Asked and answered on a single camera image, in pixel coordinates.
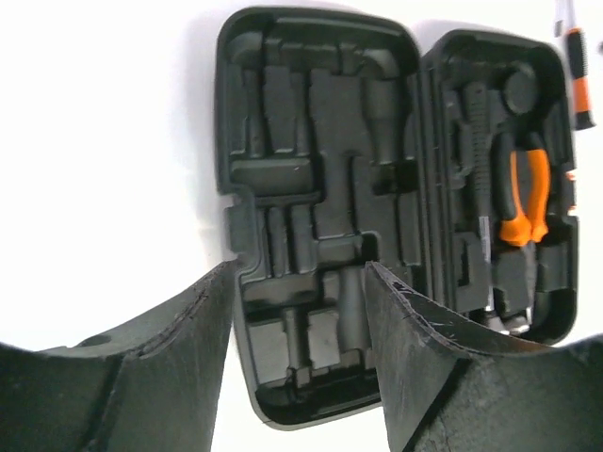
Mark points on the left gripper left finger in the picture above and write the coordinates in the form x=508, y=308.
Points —
x=150, y=384

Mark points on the black handled long tool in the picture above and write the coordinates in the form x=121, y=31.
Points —
x=480, y=188

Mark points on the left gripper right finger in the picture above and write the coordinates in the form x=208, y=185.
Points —
x=450, y=384

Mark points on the black plastic tool case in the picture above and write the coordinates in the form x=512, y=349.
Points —
x=344, y=144

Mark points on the black orange handled screwdriver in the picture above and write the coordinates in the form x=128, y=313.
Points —
x=565, y=27

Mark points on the orange black needle-nose pliers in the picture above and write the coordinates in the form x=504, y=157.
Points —
x=522, y=225

